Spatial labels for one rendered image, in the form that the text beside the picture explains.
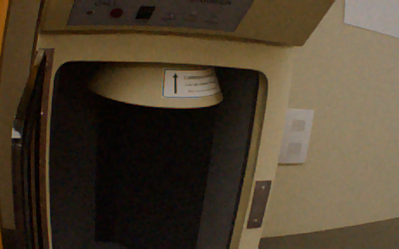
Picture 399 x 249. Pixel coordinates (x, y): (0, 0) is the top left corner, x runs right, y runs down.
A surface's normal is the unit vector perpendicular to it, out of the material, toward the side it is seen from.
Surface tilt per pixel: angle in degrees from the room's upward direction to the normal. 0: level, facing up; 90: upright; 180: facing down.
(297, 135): 90
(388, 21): 90
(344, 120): 90
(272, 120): 90
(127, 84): 67
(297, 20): 135
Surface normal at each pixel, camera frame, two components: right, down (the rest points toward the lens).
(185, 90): 0.51, -0.11
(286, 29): 0.13, 0.88
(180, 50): 0.31, 0.29
